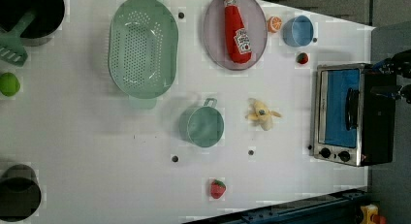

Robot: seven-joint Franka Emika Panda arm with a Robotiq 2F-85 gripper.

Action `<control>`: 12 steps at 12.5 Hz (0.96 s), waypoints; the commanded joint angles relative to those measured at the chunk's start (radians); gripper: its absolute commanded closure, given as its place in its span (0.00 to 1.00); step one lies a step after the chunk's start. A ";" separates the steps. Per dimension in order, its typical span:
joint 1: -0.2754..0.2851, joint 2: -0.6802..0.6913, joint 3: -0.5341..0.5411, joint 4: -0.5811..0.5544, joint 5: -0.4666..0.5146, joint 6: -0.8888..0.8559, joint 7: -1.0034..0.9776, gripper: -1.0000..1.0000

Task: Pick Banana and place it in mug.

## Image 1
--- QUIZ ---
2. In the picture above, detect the green mug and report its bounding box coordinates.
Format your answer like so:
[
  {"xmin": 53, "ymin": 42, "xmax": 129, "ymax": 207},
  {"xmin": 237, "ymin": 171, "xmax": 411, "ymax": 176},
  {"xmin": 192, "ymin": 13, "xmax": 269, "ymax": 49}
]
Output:
[{"xmin": 178, "ymin": 98, "xmax": 225, "ymax": 148}]

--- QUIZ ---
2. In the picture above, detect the silver black toaster oven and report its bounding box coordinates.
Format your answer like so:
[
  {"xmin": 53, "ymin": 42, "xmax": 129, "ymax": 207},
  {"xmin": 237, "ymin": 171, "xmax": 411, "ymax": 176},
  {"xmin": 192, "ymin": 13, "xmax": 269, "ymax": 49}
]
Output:
[{"xmin": 313, "ymin": 63, "xmax": 396, "ymax": 167}]

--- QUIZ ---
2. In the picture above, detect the blue table frame rail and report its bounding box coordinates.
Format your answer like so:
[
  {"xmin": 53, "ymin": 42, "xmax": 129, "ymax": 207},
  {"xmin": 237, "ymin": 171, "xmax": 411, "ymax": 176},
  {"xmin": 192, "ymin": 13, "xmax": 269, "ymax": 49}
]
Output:
[{"xmin": 185, "ymin": 189, "xmax": 370, "ymax": 224}]

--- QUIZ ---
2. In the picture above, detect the blue cup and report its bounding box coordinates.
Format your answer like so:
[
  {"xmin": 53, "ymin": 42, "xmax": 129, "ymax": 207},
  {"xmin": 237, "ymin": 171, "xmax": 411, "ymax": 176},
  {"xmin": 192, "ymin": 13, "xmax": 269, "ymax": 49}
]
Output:
[{"xmin": 283, "ymin": 16, "xmax": 314, "ymax": 48}]

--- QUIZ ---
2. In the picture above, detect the black round pot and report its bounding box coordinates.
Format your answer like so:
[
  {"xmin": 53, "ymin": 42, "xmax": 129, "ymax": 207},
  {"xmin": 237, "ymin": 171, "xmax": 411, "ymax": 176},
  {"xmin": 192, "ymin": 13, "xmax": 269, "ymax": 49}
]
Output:
[{"xmin": 0, "ymin": 164, "xmax": 42, "ymax": 222}]

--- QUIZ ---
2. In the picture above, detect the yellow orange toy object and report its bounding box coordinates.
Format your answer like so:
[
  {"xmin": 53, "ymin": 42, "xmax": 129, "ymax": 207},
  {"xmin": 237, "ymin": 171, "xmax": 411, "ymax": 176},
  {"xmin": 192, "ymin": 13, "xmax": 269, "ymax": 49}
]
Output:
[{"xmin": 361, "ymin": 205, "xmax": 387, "ymax": 224}]

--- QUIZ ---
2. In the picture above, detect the red plush ketchup bottle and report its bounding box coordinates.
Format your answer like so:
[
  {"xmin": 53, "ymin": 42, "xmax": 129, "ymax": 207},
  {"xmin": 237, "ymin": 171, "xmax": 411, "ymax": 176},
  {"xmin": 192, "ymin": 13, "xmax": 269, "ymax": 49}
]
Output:
[{"xmin": 223, "ymin": 0, "xmax": 252, "ymax": 64}]

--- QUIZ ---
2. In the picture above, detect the green lime toy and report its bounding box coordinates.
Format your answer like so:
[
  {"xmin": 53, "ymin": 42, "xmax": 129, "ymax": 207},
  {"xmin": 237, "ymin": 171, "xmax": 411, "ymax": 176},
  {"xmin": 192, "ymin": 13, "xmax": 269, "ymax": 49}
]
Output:
[{"xmin": 0, "ymin": 73, "xmax": 20, "ymax": 97}]

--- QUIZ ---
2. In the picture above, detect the black pot with spatula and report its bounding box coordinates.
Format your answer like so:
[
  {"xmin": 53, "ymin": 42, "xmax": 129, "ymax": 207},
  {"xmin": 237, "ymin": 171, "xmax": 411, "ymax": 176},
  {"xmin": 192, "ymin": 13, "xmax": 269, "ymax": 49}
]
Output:
[{"xmin": 0, "ymin": 0, "xmax": 66, "ymax": 47}]

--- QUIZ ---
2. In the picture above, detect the green slotted spatula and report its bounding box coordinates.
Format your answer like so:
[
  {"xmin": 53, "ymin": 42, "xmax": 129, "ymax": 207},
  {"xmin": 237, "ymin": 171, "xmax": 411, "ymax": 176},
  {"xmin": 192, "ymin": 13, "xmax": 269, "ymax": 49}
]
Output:
[{"xmin": 0, "ymin": 10, "xmax": 36, "ymax": 67}]

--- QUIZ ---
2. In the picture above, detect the green perforated colander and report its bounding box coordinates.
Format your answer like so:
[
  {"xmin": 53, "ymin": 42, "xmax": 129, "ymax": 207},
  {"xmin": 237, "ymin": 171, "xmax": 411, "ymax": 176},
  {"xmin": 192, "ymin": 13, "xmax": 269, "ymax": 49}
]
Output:
[{"xmin": 108, "ymin": 0, "xmax": 178, "ymax": 110}]

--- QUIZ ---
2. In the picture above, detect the small red strawberry toy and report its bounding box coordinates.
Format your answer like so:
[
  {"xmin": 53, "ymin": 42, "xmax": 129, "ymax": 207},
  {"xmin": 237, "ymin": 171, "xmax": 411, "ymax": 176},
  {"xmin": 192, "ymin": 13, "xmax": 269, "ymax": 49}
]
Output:
[{"xmin": 297, "ymin": 52, "xmax": 309, "ymax": 65}]

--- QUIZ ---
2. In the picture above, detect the yellow plush peeled banana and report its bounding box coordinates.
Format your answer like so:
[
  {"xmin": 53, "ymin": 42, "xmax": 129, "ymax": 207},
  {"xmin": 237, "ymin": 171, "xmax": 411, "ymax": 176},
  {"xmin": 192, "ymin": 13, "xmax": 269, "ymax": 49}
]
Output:
[{"xmin": 245, "ymin": 98, "xmax": 281, "ymax": 131}]

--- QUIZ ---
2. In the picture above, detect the red plush strawberry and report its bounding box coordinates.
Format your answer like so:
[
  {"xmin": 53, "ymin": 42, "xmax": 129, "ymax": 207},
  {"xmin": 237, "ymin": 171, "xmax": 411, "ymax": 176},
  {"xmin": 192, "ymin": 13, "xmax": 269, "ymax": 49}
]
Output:
[{"xmin": 210, "ymin": 179, "xmax": 227, "ymax": 199}]

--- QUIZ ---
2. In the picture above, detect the orange slice toy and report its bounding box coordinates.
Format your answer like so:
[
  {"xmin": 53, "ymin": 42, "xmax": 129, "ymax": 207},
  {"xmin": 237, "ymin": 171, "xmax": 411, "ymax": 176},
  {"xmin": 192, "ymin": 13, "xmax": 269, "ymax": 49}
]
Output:
[{"xmin": 267, "ymin": 16, "xmax": 282, "ymax": 33}]

